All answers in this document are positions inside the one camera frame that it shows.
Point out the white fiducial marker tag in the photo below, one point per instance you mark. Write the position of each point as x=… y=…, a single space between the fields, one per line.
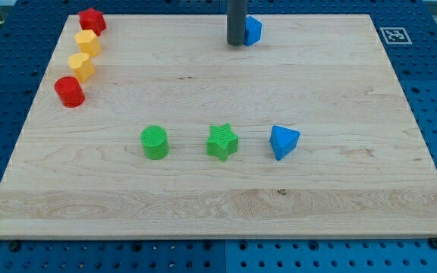
x=395 y=36

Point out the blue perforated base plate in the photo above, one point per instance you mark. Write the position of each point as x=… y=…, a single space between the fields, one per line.
x=28 y=36

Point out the yellow heart block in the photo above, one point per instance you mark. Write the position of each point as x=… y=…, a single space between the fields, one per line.
x=81 y=66

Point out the green cylinder block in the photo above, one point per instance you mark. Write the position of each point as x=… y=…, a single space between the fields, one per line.
x=155 y=142

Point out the green star block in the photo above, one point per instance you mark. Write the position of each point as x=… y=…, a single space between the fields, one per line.
x=222 y=141

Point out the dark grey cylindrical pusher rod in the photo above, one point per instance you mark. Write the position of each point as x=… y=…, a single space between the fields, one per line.
x=236 y=21

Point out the red star block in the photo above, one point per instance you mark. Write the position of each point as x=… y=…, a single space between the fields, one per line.
x=92 y=19

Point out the blue triangle block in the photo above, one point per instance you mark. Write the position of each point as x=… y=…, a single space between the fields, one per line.
x=283 y=141

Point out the blue cube block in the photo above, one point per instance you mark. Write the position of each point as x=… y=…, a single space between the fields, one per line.
x=253 y=31

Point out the light wooden board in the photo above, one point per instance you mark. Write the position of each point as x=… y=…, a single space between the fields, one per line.
x=305 y=135

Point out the yellow hexagon block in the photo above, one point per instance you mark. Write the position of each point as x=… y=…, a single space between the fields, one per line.
x=88 y=42

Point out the red cylinder block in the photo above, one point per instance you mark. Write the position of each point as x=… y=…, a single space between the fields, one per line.
x=69 y=91

